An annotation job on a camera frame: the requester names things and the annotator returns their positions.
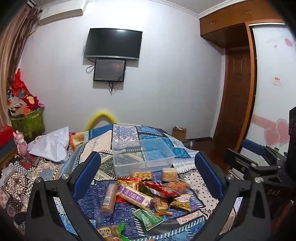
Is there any orange fleece blanket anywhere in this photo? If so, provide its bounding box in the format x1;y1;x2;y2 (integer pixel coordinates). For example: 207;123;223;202
69;132;89;149

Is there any clear peanut snack packet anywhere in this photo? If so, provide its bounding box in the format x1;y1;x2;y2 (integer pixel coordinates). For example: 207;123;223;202
129;171;153;181

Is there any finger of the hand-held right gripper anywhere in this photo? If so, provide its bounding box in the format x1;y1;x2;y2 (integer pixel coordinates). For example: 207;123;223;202
224;148;287;184
240;139;287;164

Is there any orange printed snack packet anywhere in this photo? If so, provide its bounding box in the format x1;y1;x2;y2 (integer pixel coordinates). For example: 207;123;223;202
97;226;125;241

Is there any green storage bin with clutter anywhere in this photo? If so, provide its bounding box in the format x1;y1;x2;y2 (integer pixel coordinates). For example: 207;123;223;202
7;68;45;116

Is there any yellow foam ring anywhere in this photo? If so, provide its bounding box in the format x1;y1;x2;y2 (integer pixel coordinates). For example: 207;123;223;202
85;111;118;131

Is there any wooden overhead cabinet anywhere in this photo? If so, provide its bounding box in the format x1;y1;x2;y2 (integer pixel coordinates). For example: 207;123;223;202
199;2;287;49

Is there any white sliding wardrobe door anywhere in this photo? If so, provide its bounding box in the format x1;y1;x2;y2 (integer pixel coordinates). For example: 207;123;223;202
251;22;296;153

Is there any clear plastic container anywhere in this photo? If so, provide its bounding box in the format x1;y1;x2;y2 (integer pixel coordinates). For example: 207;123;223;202
111;138;175;178

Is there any green storage box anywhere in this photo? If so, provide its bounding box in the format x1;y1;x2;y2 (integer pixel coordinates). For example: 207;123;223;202
10;108;45;139

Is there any orange fried snack packet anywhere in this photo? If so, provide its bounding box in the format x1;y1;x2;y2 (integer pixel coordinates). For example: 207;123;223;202
168;181;190;193

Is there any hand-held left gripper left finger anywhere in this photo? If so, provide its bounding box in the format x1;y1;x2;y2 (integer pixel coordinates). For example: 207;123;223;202
25;151;102;241

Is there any pink toy figure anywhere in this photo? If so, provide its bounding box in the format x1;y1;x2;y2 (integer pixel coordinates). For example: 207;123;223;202
13;130;28;159

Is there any white pillow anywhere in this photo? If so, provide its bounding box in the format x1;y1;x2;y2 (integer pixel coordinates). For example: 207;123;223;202
29;126;70;163

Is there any yellow snack packet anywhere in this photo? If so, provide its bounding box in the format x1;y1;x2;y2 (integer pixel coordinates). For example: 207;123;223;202
170;194;192;211

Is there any brown biscuit roll pack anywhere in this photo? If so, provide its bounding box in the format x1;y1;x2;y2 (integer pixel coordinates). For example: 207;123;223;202
100;182;118;215

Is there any small black wall monitor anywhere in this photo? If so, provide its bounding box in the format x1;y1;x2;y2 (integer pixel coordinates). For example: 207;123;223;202
93;59;127;82

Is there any purple label rice cracker pack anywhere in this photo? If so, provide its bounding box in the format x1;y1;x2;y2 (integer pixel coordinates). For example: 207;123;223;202
117;185;154;211

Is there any small cardboard box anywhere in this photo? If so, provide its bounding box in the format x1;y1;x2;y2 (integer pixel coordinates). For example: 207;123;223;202
171;126;187;141

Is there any brown striped curtain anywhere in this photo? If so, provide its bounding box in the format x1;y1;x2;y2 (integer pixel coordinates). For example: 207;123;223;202
0;5;44;121

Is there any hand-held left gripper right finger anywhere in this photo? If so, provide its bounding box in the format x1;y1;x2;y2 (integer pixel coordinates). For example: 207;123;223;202
194;151;271;241

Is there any brown wooden door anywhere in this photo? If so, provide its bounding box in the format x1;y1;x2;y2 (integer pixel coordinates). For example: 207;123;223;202
213;47;253;149

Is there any green snack packet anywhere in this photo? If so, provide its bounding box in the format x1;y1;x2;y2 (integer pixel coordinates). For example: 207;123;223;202
132;209;163;231

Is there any black wall television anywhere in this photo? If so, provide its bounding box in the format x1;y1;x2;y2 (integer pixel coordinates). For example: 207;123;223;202
83;28;143;61

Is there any square cracker packet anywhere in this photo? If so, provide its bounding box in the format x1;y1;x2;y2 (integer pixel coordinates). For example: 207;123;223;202
161;167;178;182

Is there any white air conditioner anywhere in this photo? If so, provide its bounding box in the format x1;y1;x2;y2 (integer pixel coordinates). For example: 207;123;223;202
38;0;88;26

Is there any red box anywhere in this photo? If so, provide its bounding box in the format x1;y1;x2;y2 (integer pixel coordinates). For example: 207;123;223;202
0;126;13;149

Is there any red striped snack packet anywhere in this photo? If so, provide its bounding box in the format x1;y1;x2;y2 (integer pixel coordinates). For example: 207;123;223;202
118;177;141;189

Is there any small clear biscuit packet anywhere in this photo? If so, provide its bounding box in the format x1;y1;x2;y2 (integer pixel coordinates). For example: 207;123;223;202
153;197;173;216

